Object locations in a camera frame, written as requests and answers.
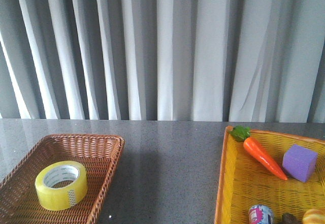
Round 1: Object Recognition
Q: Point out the yellow packing tape roll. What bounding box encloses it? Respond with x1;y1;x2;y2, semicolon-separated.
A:
35;161;88;211

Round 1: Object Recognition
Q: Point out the grey pleated curtain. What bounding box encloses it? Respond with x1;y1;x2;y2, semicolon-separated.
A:
1;0;324;123

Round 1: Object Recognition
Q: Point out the brown wicker basket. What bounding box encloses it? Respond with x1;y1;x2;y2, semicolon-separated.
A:
1;134;125;223

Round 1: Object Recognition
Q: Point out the orange toy carrot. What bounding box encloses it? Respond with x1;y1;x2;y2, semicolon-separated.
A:
229;125;288;181

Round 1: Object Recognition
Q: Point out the small printed can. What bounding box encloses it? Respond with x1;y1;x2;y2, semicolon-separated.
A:
248;204;274;224

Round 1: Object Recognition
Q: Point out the purple foam cube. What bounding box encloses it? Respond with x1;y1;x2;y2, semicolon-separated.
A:
282;144;318;182

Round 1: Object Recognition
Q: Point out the brown chocolate toy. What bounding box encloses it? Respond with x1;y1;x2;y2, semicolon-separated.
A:
281;213;302;224

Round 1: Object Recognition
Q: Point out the yellow bread toy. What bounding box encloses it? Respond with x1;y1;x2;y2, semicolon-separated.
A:
302;208;325;224

